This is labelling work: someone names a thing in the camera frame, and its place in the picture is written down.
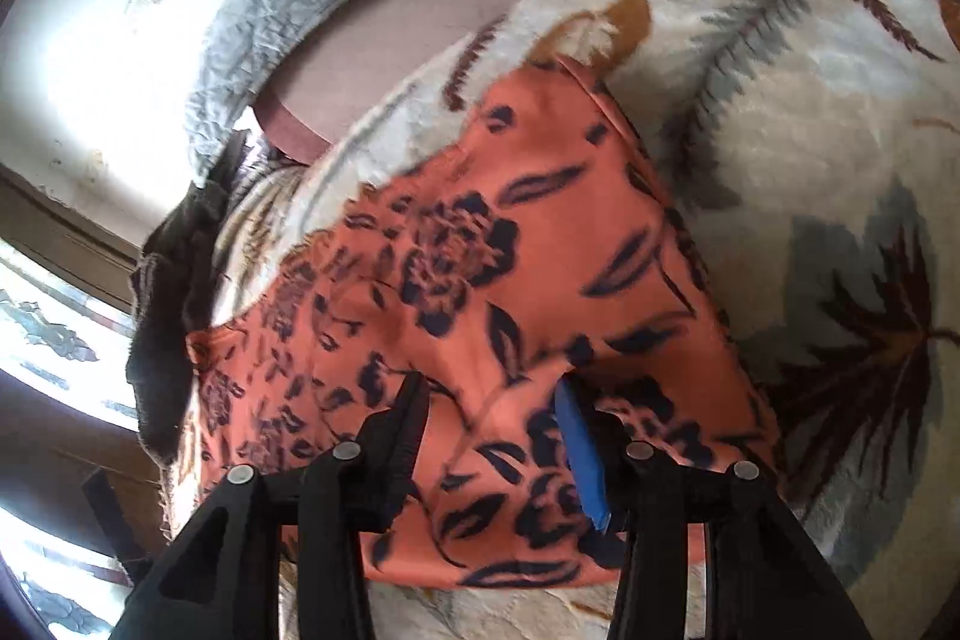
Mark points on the stained glass wooden door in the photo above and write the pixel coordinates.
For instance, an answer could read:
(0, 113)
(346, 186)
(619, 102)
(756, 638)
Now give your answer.
(68, 417)

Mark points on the leaf pattern cream blanket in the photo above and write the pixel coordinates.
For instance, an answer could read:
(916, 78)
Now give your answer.
(811, 148)

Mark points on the orange black floral garment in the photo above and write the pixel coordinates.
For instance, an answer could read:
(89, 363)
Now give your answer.
(540, 243)

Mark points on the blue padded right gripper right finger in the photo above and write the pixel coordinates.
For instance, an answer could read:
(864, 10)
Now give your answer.
(764, 576)

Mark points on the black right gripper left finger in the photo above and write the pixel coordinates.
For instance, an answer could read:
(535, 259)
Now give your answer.
(219, 577)

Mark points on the dark brown fleece blanket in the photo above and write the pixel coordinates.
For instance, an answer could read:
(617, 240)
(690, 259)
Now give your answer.
(172, 287)

